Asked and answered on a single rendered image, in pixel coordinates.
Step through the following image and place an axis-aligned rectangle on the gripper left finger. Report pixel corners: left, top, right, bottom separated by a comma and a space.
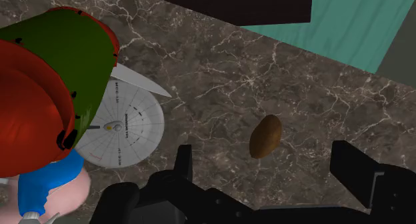
89, 144, 254, 224

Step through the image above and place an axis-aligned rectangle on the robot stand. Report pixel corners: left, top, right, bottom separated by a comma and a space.
133, 0, 313, 27

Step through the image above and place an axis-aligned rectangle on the toy figure with red hat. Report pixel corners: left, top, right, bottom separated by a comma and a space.
0, 6, 121, 224

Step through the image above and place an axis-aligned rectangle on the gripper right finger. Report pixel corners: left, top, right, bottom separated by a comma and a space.
329, 139, 416, 224

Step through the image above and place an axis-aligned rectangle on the brown potato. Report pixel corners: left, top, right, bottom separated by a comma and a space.
249, 114, 283, 159

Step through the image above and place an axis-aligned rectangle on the white saucer spaceship model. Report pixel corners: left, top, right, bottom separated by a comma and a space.
75, 63, 173, 169

